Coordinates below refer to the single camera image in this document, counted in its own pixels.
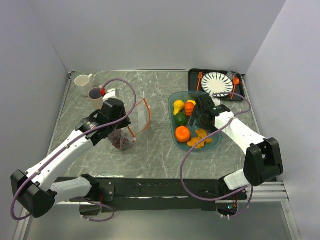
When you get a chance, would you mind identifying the clear zip top bag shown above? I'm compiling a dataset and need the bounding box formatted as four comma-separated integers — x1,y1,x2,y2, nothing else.
121,98,151,147

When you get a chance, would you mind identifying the beige mug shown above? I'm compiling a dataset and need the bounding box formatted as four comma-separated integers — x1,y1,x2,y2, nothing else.
88,87,106,110

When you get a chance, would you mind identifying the orange mandarin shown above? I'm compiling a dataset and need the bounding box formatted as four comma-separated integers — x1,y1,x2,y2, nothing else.
175,126,191,143

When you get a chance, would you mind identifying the yellow pear-shaped gourd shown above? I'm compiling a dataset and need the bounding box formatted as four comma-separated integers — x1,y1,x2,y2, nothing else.
173,100,185,116

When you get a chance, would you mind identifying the white mug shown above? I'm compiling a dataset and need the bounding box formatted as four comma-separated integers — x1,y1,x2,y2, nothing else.
74,74,93,97

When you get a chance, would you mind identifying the clear drinking glass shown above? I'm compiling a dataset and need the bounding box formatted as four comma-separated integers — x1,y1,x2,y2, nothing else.
226,66,238,81

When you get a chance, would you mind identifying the black base frame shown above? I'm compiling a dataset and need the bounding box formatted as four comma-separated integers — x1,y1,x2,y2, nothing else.
54,174,248,213

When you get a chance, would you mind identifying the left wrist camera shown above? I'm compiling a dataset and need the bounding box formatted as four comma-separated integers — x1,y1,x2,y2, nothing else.
100,88,119,102

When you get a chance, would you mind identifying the aluminium rail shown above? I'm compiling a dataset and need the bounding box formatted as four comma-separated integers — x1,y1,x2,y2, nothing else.
216,181,290,204

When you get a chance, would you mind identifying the green lime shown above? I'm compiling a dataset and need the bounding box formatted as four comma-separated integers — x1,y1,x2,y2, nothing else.
174,112,188,127

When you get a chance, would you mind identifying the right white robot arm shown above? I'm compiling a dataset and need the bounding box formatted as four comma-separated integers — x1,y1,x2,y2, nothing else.
190,94,284,199

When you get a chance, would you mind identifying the orange plastic fork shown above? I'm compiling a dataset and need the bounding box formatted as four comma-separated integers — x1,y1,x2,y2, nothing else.
196,72,203,92

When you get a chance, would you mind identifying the striped white plate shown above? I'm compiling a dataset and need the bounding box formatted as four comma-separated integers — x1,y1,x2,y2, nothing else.
201,72,234,98

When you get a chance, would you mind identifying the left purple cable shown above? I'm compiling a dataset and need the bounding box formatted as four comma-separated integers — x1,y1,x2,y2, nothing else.
10,78,137,223

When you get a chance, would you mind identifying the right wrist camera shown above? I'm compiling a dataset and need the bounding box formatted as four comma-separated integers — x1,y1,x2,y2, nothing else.
212,97,221,106

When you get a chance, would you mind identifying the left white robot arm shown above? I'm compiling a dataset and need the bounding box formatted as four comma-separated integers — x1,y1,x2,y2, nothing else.
10,98,132,220

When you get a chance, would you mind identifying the teal plastic tray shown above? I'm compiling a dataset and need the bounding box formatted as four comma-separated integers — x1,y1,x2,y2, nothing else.
167,90,223,152

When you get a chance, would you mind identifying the purple grape bunch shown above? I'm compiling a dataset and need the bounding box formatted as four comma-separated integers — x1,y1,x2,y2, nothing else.
107,128,133,151

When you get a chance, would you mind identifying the orange plastic spoon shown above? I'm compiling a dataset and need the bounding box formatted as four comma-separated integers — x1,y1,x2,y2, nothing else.
230,77,240,100

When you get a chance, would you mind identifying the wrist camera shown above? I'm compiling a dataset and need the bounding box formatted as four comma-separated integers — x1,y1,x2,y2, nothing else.
212,97,221,106
100,88,119,102

